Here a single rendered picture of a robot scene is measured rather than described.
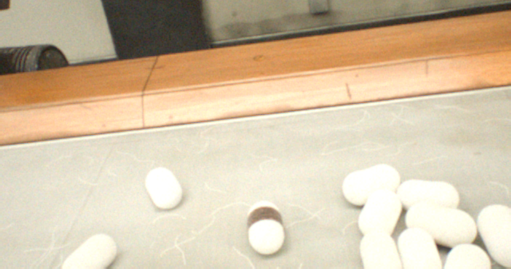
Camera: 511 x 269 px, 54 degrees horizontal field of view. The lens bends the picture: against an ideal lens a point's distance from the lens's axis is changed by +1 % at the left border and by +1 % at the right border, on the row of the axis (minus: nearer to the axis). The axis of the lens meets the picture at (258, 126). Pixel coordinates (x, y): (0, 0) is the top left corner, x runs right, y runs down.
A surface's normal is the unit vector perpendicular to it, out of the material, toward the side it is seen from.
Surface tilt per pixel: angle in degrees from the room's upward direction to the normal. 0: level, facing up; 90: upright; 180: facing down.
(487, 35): 0
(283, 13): 88
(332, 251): 0
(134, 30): 86
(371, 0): 88
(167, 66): 0
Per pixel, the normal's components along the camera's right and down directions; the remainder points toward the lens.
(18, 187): -0.13, -0.86
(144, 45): 0.03, 0.44
